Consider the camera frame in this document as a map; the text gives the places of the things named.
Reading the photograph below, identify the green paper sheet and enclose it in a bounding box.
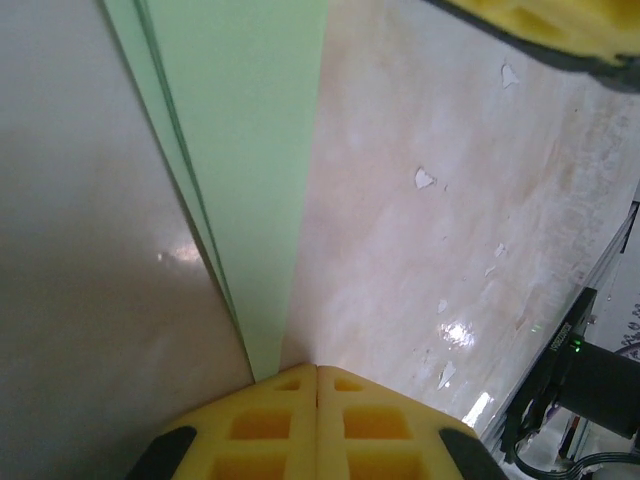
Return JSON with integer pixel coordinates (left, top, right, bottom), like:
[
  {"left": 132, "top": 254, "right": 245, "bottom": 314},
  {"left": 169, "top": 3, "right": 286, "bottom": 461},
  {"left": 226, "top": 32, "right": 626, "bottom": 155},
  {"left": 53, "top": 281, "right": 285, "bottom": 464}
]
[{"left": 101, "top": 0, "right": 330, "bottom": 387}]

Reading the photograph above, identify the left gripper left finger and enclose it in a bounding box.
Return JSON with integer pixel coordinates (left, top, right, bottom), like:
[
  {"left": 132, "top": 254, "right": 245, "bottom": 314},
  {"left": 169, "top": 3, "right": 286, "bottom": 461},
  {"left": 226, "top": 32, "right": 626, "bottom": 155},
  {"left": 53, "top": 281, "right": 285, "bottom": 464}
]
[{"left": 122, "top": 363, "right": 320, "bottom": 480}]

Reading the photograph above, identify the short black cable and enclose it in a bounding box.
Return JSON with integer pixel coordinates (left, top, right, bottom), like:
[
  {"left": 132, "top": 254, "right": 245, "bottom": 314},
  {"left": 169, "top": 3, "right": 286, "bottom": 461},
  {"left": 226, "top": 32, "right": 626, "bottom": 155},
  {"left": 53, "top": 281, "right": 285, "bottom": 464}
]
[{"left": 507, "top": 434, "right": 640, "bottom": 476}]

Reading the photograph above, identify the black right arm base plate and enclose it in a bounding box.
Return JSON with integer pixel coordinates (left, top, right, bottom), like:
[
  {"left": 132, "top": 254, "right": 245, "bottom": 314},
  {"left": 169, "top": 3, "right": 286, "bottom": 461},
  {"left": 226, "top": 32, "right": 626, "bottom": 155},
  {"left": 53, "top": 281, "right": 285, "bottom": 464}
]
[{"left": 499, "top": 285, "right": 599, "bottom": 469}]

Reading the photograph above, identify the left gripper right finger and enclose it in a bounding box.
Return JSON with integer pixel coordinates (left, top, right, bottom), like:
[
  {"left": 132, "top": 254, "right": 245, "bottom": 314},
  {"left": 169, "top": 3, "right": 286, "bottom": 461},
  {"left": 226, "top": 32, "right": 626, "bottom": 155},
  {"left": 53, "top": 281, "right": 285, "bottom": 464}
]
[{"left": 316, "top": 364, "right": 495, "bottom": 480}]

